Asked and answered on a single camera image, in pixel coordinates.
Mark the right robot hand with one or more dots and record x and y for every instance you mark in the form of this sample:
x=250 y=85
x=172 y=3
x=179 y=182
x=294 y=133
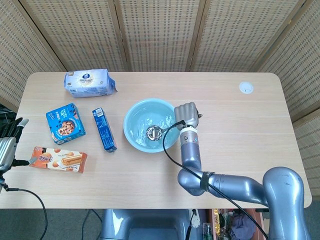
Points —
x=187 y=113

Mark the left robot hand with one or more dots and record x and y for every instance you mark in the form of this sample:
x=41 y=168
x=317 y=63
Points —
x=7 y=147

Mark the metal ladle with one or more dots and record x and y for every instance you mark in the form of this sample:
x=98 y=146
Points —
x=153 y=133

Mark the grey robot base body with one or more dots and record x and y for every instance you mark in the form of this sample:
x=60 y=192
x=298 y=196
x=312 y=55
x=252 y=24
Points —
x=145 y=225

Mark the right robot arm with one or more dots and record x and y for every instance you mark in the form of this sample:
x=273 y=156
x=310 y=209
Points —
x=190 y=150

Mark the light blue bowl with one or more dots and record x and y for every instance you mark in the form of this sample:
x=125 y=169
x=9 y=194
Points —
x=140 y=115

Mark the orange wafer roll box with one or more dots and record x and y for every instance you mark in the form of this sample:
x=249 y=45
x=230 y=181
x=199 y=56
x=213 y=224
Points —
x=60 y=160

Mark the blue chocolate chip cookie box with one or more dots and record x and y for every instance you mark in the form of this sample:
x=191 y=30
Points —
x=65 y=123

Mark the woven bamboo folding screen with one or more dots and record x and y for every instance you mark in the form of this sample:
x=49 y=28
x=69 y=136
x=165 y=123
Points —
x=160 y=37

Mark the narrow dark blue box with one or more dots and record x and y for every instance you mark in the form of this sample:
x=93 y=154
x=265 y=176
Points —
x=104 y=130

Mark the pale blue tissue pack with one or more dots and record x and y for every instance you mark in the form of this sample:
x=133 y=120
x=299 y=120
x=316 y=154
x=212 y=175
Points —
x=87 y=82

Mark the white power strip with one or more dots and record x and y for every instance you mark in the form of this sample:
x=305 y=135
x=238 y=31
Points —
x=195 y=221

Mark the green plastic bottle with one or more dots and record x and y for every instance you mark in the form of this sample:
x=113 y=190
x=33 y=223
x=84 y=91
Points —
x=207 y=231

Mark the black desk control panel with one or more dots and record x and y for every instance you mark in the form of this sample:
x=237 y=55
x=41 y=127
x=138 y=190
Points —
x=261 y=210

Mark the purple cloth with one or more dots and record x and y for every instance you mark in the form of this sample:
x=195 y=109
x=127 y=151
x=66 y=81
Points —
x=241 y=226

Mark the brown cardboard box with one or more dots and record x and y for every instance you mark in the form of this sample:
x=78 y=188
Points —
x=260 y=226

